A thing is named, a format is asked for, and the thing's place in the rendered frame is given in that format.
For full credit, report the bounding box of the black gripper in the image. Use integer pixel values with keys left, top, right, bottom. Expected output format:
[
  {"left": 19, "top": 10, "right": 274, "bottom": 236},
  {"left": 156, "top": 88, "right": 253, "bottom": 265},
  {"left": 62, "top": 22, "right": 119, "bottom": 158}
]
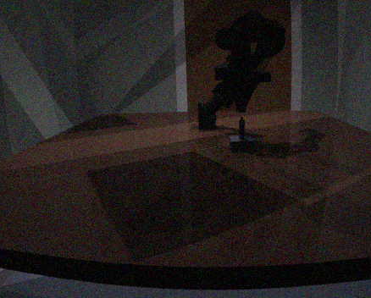
[{"left": 224, "top": 51, "right": 271, "bottom": 107}]

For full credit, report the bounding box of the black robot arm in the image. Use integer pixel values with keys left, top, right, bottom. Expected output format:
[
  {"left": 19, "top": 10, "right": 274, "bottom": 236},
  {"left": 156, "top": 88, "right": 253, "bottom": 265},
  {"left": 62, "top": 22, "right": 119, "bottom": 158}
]
[{"left": 202, "top": 9, "right": 286, "bottom": 116}]

